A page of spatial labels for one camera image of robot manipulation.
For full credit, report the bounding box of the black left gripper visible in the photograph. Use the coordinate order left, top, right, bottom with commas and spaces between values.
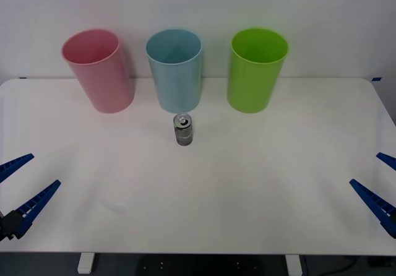
0, 153, 62, 242

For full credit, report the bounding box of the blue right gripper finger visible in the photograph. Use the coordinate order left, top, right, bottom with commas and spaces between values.
349, 178, 396, 239
376, 152, 396, 170

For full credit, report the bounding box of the silver grey drink can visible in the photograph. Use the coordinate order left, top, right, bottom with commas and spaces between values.
173, 113, 194, 147

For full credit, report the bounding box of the white table leg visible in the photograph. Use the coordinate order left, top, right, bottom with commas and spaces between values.
285, 254, 303, 276
77, 253, 95, 274

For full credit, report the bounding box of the pink plastic bin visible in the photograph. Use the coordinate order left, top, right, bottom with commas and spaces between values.
61, 28, 136, 114

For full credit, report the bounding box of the green plastic bin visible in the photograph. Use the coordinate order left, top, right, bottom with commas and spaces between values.
226, 27, 290, 114

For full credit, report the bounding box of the pale blue plastic bin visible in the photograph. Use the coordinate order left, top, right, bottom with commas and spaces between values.
145, 28, 204, 114

